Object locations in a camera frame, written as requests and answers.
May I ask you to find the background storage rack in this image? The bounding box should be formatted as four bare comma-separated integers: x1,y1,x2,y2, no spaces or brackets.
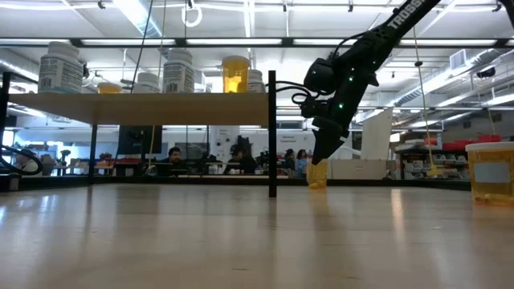
395,138,471,181

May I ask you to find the white hanging cable ring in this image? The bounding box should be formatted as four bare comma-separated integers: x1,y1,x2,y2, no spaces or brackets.
181,0,203,29

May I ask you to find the white standing panel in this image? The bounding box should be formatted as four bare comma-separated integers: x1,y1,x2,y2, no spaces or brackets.
360,107,394,181

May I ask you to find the black hanging cable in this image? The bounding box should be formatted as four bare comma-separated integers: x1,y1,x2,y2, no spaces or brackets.
128,0,155,94

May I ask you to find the white melatonin bottle blue label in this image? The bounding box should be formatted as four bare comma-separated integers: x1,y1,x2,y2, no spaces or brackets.
161,48,197,95
37,40,85,95
245,68,267,95
133,71,162,95

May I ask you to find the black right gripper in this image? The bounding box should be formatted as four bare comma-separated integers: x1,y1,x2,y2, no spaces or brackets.
300,93,355,166

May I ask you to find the thick black cable loop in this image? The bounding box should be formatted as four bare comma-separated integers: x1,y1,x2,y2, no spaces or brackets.
0,144,44,177

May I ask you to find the red storage bin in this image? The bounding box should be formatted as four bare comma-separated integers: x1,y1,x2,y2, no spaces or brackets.
441,134,503,152

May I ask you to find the dark background monitor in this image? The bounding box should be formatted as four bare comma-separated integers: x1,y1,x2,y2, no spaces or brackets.
116,124,163,156

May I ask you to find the wooden shelf with black legs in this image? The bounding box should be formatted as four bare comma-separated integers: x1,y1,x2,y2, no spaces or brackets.
0,70,279,198

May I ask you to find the black overhead frame bar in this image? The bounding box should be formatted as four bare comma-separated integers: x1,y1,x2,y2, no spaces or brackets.
0,37,514,50

